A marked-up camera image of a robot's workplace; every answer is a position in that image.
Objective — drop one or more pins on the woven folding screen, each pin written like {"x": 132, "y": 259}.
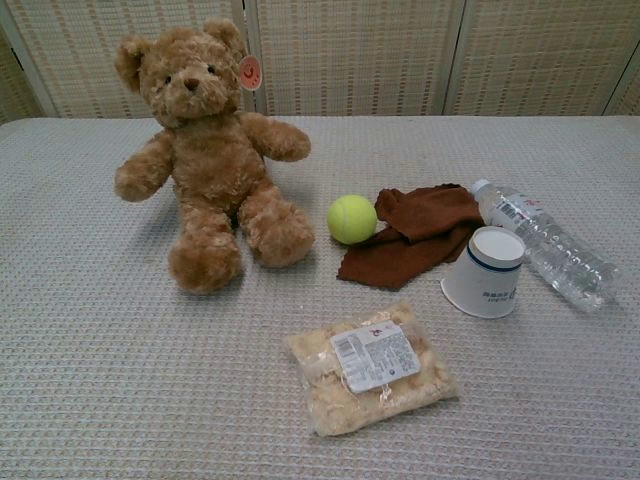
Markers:
{"x": 350, "y": 55}

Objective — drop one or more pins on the round pink hang tag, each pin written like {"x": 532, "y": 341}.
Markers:
{"x": 251, "y": 74}

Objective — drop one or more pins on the yellow-green tennis ball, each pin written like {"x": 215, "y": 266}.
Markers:
{"x": 351, "y": 219}

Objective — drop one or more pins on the brown microfiber cloth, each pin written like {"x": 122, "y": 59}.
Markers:
{"x": 415, "y": 235}

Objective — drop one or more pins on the clear plastic water bottle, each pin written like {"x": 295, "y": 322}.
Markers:
{"x": 545, "y": 240}

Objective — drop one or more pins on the packaged bread in clear bag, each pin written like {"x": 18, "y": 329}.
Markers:
{"x": 370, "y": 367}

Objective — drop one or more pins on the brown plush teddy bear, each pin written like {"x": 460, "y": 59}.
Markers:
{"x": 210, "y": 165}

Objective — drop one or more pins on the white paper cup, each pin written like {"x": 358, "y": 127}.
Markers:
{"x": 487, "y": 280}

